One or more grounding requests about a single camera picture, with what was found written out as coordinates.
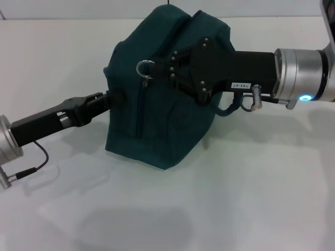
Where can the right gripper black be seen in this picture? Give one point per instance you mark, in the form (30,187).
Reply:
(235,70)

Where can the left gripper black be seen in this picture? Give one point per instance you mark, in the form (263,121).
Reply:
(47,123)

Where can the dark teal insulated lunch bag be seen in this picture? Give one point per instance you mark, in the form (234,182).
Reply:
(167,136)

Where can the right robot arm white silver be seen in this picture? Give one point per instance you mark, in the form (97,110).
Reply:
(301,73)

